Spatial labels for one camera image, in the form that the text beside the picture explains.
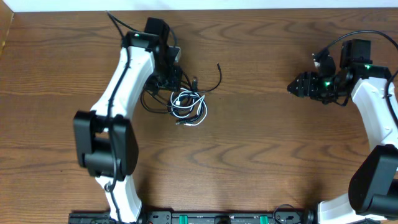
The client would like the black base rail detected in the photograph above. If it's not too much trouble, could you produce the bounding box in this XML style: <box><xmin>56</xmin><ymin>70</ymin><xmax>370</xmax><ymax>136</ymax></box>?
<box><xmin>67</xmin><ymin>210</ymin><xmax>319</xmax><ymax>224</ymax></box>

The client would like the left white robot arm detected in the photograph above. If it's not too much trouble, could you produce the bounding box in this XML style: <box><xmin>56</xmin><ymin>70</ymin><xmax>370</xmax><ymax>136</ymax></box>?
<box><xmin>68</xmin><ymin>17</ymin><xmax>182</xmax><ymax>223</ymax></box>

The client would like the thin black cable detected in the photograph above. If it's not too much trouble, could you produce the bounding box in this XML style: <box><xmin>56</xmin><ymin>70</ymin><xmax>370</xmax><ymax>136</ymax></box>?
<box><xmin>183</xmin><ymin>62</ymin><xmax>223</xmax><ymax>94</ymax></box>

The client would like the black USB cable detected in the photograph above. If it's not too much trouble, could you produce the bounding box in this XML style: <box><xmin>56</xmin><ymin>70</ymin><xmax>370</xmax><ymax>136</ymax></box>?
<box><xmin>139</xmin><ymin>72</ymin><xmax>206</xmax><ymax>125</ymax></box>

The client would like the white USB cable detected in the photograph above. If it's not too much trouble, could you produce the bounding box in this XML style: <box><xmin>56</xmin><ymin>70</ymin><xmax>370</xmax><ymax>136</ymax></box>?
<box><xmin>169</xmin><ymin>88</ymin><xmax>208</xmax><ymax>127</ymax></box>

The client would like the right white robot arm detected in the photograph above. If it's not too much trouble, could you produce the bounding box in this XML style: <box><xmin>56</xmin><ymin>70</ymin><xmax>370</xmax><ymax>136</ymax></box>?
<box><xmin>287</xmin><ymin>39</ymin><xmax>397</xmax><ymax>223</ymax></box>

